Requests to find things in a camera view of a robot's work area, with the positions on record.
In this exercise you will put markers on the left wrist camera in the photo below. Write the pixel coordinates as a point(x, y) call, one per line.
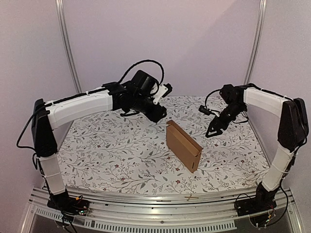
point(160, 91)

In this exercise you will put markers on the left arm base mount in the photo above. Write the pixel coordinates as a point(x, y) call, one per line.
point(69, 205)

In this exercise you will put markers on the aluminium frame post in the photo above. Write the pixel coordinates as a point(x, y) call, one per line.
point(68, 51)
point(256, 42)

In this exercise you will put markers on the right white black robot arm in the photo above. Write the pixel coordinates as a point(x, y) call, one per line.
point(292, 131)

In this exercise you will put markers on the right aluminium frame post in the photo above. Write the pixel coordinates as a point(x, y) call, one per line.
point(256, 42)

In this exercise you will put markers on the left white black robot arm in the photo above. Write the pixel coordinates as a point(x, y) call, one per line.
point(48, 116)

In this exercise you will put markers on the left aluminium frame post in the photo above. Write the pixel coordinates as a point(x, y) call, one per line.
point(68, 51)

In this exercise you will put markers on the aluminium front rail base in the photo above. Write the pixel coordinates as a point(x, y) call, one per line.
point(181, 213)

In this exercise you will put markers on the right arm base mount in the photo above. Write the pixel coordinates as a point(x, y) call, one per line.
point(254, 205)

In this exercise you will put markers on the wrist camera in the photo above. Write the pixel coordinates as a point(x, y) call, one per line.
point(160, 91)
point(208, 111)

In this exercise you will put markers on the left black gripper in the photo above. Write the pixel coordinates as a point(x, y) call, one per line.
point(157, 115)

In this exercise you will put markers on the brown cardboard paper box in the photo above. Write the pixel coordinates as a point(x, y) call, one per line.
point(183, 146)

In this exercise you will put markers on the floral patterned table cloth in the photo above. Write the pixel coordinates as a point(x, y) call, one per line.
point(108, 152)

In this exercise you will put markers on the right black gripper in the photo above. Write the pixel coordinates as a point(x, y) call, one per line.
point(222, 119)

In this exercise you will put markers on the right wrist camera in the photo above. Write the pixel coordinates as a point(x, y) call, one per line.
point(208, 111)

